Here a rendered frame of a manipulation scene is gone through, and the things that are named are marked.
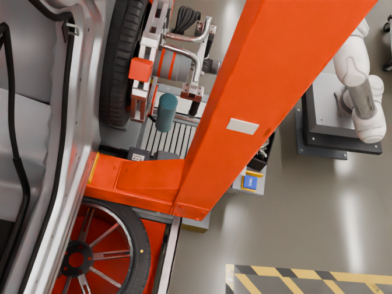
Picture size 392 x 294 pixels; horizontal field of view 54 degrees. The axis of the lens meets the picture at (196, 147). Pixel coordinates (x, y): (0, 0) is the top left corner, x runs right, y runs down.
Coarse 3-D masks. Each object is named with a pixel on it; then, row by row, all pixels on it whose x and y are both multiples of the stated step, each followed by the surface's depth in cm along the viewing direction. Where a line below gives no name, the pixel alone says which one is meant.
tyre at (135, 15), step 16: (128, 0) 143; (144, 0) 145; (112, 16) 140; (128, 16) 140; (112, 32) 139; (128, 32) 140; (112, 48) 140; (128, 48) 140; (112, 64) 142; (128, 64) 143; (112, 80) 145; (112, 96) 148; (112, 112) 155; (128, 112) 179
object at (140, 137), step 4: (148, 120) 244; (144, 124) 238; (144, 128) 237; (140, 132) 235; (144, 132) 233; (140, 136) 234; (140, 140) 233; (136, 144) 231; (140, 144) 232; (100, 148) 226; (140, 148) 228; (100, 152) 225; (104, 152) 226; (108, 152) 226; (112, 152) 227; (116, 152) 227
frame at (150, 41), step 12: (156, 0) 152; (168, 0) 153; (168, 12) 177; (168, 24) 184; (144, 36) 144; (156, 36) 145; (144, 48) 145; (156, 48) 145; (144, 84) 150; (132, 96) 153; (144, 96) 151; (132, 108) 161; (144, 108) 160; (132, 120) 171; (144, 120) 169
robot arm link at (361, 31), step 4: (364, 20) 168; (360, 24) 167; (364, 24) 167; (356, 28) 168; (360, 28) 167; (364, 28) 167; (368, 28) 169; (356, 32) 167; (360, 32) 168; (364, 32) 168; (368, 32) 170; (360, 36) 167; (364, 36) 170
